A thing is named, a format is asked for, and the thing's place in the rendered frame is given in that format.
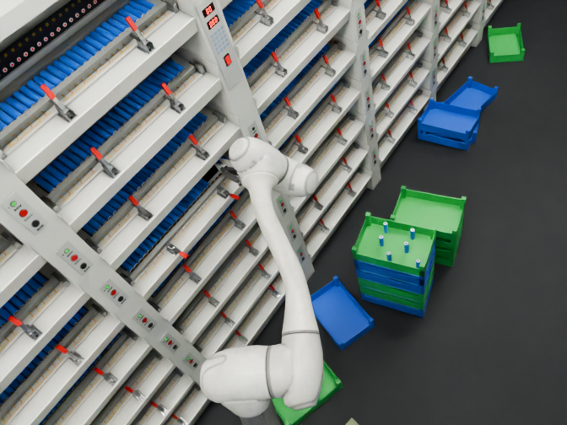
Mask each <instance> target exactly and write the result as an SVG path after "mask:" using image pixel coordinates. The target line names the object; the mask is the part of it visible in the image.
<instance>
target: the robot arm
mask: <svg viewBox="0 0 567 425"><path fill-rule="evenodd" d="M219 161H220V163H222V164H217V163H215V164H214V165H215V166H216V168H217V169H218V170H221V171H222V172H224V175H225V176H226V178H227V179H229V180H232V181H234V182H235V183H237V184H238V186H244V187H245V188H246V189H248V191H249V193H250V198H251V205H252V208H253V211H254V213H255V216H256V220H257V222H258V224H259V226H260V229H261V231H262V233H263V236H264V238H265V240H266V241H267V245H268V247H269V249H270V251H271V253H272V255H273V259H274V260H275V262H276V264H277V267H278V269H279V272H280V274H281V277H282V279H283V284H284V288H285V296H286V302H285V311H284V319H283V330H282V343H281V344H277V345H272V346H260V345H255V346H244V347H233V348H229V349H225V350H223V351H220V352H217V353H215V354H214V355H212V356H210V357H209V358H208V359H207V360H206V361H205V362H204V363H203V364H202V367H201V371H200V387H201V390H202V392H203V394H204V395H205V396H206V397H207V398H208V399H209V400H211V401H213V402H216V403H221V404H222V405H223V406H225V407H226V408H228V409H229V410H231V411H232V412H233V413H234V414H235V415H237V416H239V417H240V419H241V422H242V424H243V425H281V423H280V421H279V418H278V414H277V412H276V409H275V406H274V404H273V399H274V398H283V402H284V405H286V406H287V407H289V408H292V409H294V410H296V411H298V410H302V409H306V408H309V407H313V406H315V405H316V403H317V401H318V398H319V396H320V393H321V386H322V381H323V352H322V346H321V338H320V334H319V329H318V326H317V323H316V317H315V314H314V310H313V307H312V303H311V296H310V292H309V289H308V285H307V282H306V280H305V275H304V273H303V270H302V268H301V265H300V263H299V261H298V259H297V257H296V255H295V253H294V250H293V248H292V246H291V244H290V243H289V240H288V238H287V236H286V234H285V232H284V230H283V228H282V226H281V224H280V222H279V221H278V218H277V215H276V213H275V212H274V209H273V204H272V198H271V193H272V190H274V191H276V192H278V193H281V194H284V195H287V196H295V197H303V196H310V195H312V194H313V193H314V192H315V190H316V188H317V186H318V181H319V177H318V174H317V172H316V171H315V170H313V169H312V168H311V167H310V166H308V165H306V164H302V163H301V162H300V161H297V160H294V159H291V158H288V157H286V156H284V155H283V154H281V153H280V152H279V151H278V150H277V149H276V148H275V147H273V146H272V145H270V144H268V143H265V142H264V141H262V140H260V139H257V138H254V137H243V138H241V139H238V140H236V141H235V142H234V143H233V144H232V146H231V147H230V150H229V159H219ZM230 167H233V168H230ZM237 175H238V176H239V177H237ZM241 183H242V184H241Z"/></svg>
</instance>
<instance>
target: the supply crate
mask: <svg viewBox="0 0 567 425"><path fill-rule="evenodd" d="M384 222H387V224H388V233H387V234H386V233H384V226H383V223H384ZM410 229H415V239H410ZM380 235H382V236H383V239H384V246H380V241H379V236H380ZM435 238H436V227H435V226H431V229H429V228H425V227H420V226H417V225H412V224H408V223H401V222H397V221H393V220H389V219H384V218H378V217H373V216H371V214H370V212H366V214H365V221H364V224H363V227H362V229H361V231H360V233H359V237H358V239H357V241H356V244H355V246H353V247H352V253H353V258H354V259H355V260H358V261H364V262H368V263H371V264H374V265H377V266H383V267H387V268H391V269H394V270H398V271H401V272H406V273H410V274H413V275H417V276H421V277H424V275H425V272H426V269H427V266H428V263H429V258H430V255H431V252H432V250H433V246H434V243H435ZM404 242H408V249H409V252H408V253H405V252H404ZM387 251H390V252H391V261H388V260H387V258H386V253H387ZM417 259H420V260H421V262H420V264H419V268H417V267H416V260H417Z"/></svg>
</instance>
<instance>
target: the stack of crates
mask: <svg viewBox="0 0 567 425"><path fill-rule="evenodd" d="M465 205H466V197H465V196H462V199H458V198H454V197H448V196H440V195H436V194H431V193H426V192H422V191H413V190H408V189H406V186H402V187H401V193H400V196H399V197H398V200H397V205H396V206H395V209H394V212H393V214H392V215H391V217H390V219H391V220H393V221H397V222H401V223H408V224H412V225H417V226H420V227H425V228H429V229H431V226H435V227H436V242H435V263H437V264H441V265H445V266H451V267H453V264H454V261H455V258H456V253H457V249H458V245H459V242H460V239H461V236H462V225H463V218H464V212H465Z"/></svg>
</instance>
